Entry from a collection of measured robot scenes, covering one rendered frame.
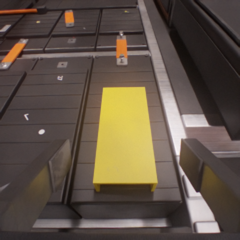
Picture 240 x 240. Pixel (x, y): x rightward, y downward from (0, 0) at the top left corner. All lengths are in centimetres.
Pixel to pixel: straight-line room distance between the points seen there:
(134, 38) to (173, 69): 17
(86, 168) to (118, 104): 10
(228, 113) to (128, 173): 17
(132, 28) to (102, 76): 25
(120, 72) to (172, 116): 15
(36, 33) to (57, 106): 35
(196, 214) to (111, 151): 12
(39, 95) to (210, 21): 34
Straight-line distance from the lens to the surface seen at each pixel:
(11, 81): 43
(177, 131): 30
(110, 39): 54
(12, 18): 80
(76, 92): 34
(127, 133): 22
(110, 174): 20
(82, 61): 45
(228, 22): 37
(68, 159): 16
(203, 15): 41
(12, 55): 54
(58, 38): 59
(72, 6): 80
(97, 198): 22
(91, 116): 29
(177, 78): 40
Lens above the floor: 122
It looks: 50 degrees down
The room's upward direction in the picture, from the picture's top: 2 degrees counter-clockwise
